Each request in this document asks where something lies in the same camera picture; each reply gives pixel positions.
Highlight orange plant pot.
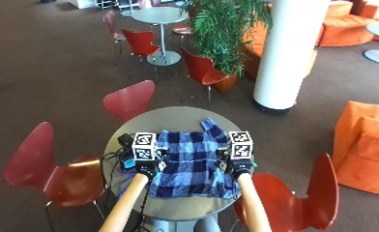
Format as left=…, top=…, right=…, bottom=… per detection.
left=210, top=71, right=242, bottom=94

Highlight person's right hand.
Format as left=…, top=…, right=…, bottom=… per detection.
left=214, top=147, right=258, bottom=179

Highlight white marker cube left glove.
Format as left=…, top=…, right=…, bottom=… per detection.
left=131, top=130, right=159, bottom=161

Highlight blue plaid shirt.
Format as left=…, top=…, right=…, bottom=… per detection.
left=147, top=117, right=243, bottom=199

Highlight green potted palm plant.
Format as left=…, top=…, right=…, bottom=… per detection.
left=183, top=0, right=274, bottom=75

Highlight pale red chair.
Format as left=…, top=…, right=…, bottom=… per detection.
left=103, top=10, right=129, bottom=66

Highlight person's left hand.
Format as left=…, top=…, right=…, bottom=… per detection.
left=133, top=146, right=170, bottom=178

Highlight round orange sofa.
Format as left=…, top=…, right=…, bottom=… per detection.
left=315, top=0, right=379, bottom=48

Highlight black device with blue screen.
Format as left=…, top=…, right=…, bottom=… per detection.
left=117, top=132, right=138, bottom=172

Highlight white marker cube right glove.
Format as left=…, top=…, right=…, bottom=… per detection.
left=226, top=130, right=255, bottom=160

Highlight dark red wooden chair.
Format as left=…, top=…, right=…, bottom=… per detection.
left=102, top=79, right=158, bottom=125
left=3, top=121, right=107, bottom=226

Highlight red chair with seat pad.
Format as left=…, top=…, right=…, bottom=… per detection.
left=171, top=24, right=195, bottom=49

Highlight round grey pedestal table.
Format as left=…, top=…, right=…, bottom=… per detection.
left=131, top=6, right=191, bottom=68

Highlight black cables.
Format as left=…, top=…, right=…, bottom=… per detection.
left=99, top=150, right=129, bottom=207

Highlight large orange armchair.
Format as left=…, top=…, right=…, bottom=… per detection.
left=331, top=100, right=379, bottom=198

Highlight bright red wooden chair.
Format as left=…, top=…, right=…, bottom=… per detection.
left=234, top=152, right=342, bottom=232
left=179, top=46, right=231, bottom=109
left=121, top=28, right=163, bottom=81

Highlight white marker cube glove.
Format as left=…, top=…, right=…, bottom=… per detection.
left=131, top=130, right=159, bottom=161
left=226, top=130, right=255, bottom=160

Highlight white round pillar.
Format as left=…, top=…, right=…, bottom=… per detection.
left=251, top=0, right=332, bottom=116

